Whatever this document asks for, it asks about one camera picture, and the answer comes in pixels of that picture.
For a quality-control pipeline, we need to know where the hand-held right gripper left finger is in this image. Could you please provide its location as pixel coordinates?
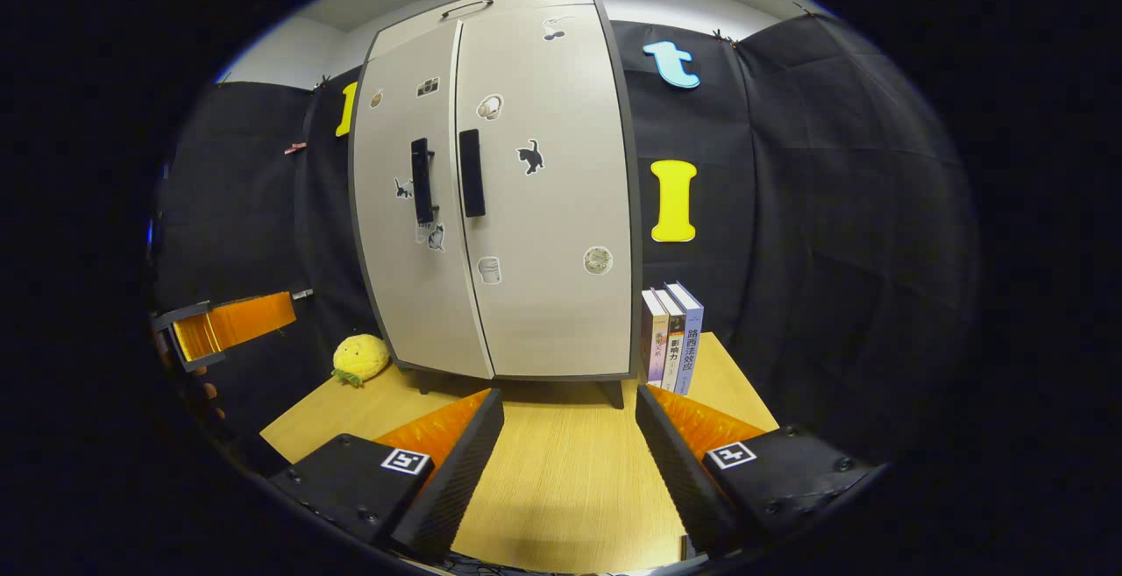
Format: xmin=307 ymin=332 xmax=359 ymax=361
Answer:
xmin=267 ymin=388 xmax=506 ymax=561

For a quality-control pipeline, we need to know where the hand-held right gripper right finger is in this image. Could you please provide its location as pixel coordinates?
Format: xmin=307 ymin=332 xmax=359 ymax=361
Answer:
xmin=636 ymin=383 xmax=882 ymax=558

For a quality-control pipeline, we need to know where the white and grey shoe cabinet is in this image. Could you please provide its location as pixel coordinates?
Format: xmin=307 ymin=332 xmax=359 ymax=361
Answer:
xmin=348 ymin=0 xmax=643 ymax=410

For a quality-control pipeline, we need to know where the yellow plush toy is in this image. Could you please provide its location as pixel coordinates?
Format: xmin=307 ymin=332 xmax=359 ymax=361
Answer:
xmin=331 ymin=334 xmax=392 ymax=388

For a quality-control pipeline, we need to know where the white cabinet drawer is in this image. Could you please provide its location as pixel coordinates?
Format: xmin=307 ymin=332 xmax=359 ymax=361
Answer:
xmin=366 ymin=0 xmax=599 ymax=60

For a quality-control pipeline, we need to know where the black backdrop cloth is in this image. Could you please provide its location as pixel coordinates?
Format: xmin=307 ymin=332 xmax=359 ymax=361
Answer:
xmin=149 ymin=13 xmax=978 ymax=472

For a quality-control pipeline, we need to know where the white shoe cabinet door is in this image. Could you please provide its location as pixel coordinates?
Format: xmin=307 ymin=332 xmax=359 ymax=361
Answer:
xmin=351 ymin=22 xmax=494 ymax=380
xmin=453 ymin=6 xmax=634 ymax=377

